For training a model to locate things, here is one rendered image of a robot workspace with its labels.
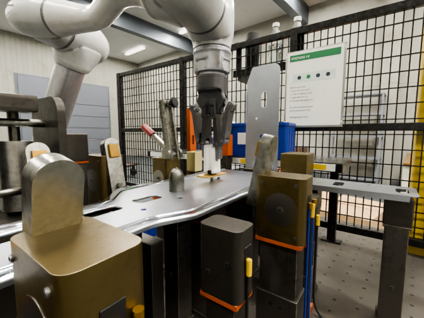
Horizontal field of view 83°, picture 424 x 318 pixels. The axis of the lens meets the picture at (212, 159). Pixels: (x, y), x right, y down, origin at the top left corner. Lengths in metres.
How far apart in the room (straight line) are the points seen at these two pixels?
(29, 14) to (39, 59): 9.80
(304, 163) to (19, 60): 10.22
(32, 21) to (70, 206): 0.74
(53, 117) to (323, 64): 0.91
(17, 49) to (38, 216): 10.44
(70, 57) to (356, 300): 1.13
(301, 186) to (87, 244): 0.33
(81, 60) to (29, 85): 9.39
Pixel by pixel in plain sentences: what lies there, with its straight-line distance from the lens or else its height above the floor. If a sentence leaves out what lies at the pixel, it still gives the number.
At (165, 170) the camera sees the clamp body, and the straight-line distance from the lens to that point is 0.68.
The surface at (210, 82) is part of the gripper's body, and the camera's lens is 0.57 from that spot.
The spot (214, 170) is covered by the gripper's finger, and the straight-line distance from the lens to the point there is 0.58.
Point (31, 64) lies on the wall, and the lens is 10.60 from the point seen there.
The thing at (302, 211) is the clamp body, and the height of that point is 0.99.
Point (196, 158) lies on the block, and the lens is 0.72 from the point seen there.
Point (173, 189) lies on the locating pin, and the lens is 0.50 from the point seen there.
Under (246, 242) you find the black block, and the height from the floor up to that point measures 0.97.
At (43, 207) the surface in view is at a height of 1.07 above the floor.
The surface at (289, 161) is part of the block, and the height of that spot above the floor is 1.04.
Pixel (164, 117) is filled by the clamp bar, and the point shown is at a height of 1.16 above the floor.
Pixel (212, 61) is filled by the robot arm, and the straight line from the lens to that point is 0.58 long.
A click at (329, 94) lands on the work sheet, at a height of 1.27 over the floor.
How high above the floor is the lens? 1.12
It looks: 6 degrees down
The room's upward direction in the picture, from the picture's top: straight up
